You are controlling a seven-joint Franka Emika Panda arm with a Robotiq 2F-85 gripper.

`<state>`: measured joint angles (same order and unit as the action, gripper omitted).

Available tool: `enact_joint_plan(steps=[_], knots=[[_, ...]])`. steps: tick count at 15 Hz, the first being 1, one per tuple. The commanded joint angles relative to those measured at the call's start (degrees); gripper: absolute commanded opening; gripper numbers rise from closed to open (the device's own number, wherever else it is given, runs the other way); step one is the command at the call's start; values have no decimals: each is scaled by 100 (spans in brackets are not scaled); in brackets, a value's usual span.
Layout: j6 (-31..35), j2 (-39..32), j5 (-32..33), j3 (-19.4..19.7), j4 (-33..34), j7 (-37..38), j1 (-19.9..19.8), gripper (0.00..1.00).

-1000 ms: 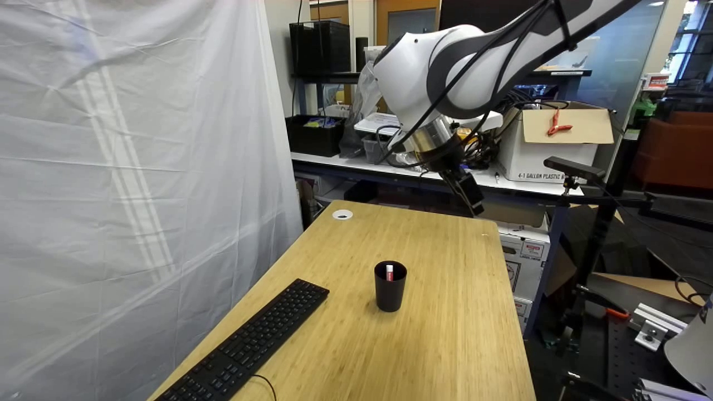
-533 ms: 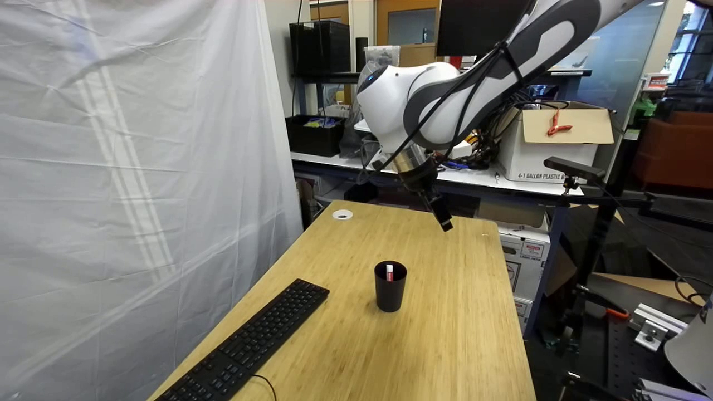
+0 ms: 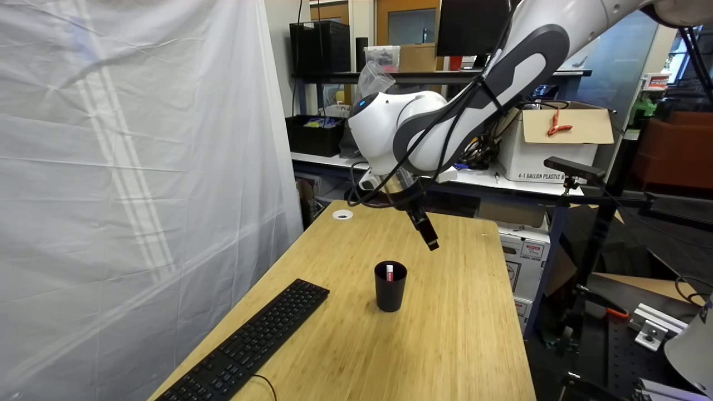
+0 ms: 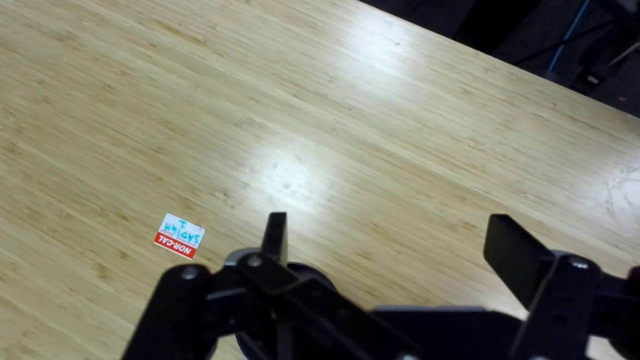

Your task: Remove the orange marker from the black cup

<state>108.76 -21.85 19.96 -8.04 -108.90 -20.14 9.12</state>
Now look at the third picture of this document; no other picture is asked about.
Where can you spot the flat brown cardboard sheet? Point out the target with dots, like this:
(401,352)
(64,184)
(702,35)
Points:
(646,286)

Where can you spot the clear plastic bag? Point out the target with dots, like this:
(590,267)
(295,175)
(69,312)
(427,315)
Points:
(372,80)

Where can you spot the black computer keyboard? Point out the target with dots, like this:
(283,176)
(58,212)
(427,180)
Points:
(248,345)

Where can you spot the aluminium extrusion bracket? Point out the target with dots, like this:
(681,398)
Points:
(654,325)

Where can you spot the white round grommet cover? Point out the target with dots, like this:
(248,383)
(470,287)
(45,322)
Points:
(341,215)

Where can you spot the black cup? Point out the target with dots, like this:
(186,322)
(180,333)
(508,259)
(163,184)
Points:
(390,293)

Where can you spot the white shelf bench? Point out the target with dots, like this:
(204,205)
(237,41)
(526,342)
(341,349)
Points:
(490,179)

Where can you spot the white cardboard box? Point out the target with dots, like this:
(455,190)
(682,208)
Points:
(553,151)

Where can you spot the large dark monitor screen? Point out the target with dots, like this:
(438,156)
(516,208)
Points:
(468,24)

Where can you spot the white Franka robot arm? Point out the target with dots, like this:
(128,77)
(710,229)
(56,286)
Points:
(476,96)

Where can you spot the white box under table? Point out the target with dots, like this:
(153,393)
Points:
(526,263)

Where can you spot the black stacked trays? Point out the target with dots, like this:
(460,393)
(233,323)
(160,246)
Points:
(319,44)

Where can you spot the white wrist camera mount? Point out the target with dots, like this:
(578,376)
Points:
(368,180)

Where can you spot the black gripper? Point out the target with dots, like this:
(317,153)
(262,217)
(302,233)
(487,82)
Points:
(410,199)

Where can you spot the brown cabinet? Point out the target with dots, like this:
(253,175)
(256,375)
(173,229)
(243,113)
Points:
(676,151)

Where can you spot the black camera stand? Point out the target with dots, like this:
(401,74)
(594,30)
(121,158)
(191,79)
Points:
(594,236)

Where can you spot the black plastic bin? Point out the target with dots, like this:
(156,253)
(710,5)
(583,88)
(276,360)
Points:
(314,133)

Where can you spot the orange marker with white cap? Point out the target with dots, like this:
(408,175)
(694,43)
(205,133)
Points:
(389,272)

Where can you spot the white translucent curtain sheet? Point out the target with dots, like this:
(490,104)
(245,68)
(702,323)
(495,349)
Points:
(134,185)

